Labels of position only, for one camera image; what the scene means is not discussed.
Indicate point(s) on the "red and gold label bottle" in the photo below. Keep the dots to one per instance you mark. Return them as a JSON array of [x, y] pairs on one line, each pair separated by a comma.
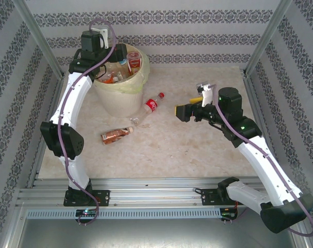
[[134, 64]]

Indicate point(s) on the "copper brown label bottle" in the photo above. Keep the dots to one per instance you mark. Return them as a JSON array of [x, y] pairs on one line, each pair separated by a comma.
[[112, 136]]

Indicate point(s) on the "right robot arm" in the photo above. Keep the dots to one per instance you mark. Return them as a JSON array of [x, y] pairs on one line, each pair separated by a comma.
[[257, 160]]

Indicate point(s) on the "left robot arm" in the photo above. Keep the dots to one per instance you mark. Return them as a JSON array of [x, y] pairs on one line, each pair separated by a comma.
[[74, 103]]

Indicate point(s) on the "white bin with yellow liner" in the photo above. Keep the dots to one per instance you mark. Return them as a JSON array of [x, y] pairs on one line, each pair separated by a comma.
[[144, 69]]

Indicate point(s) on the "white waste bin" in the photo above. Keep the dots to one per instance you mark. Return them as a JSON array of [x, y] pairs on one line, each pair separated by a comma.
[[120, 103]]

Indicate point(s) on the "Coca-Cola bottle red label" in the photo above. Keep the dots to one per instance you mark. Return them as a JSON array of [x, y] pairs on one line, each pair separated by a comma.
[[151, 105]]

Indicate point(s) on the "small controller board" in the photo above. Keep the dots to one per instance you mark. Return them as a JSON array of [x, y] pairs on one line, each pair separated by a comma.
[[86, 212], [227, 214]]

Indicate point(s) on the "grey metal sheet panel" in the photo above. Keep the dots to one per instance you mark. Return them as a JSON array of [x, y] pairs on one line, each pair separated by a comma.
[[156, 232]]

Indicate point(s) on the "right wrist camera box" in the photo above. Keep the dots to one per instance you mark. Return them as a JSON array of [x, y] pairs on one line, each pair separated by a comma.
[[205, 95]]

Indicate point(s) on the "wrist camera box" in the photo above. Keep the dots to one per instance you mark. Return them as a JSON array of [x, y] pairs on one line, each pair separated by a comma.
[[205, 95], [103, 32]]

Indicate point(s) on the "aluminium side rail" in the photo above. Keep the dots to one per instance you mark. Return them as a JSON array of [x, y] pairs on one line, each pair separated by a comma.
[[37, 165], [255, 103]]

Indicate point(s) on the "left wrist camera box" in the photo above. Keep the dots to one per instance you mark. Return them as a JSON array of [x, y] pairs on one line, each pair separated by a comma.
[[103, 32]]

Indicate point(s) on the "aluminium frame post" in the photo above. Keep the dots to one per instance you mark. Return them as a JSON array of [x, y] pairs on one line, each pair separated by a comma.
[[268, 38], [37, 38]]

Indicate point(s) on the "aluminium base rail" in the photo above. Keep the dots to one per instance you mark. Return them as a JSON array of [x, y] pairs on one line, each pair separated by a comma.
[[156, 193]]

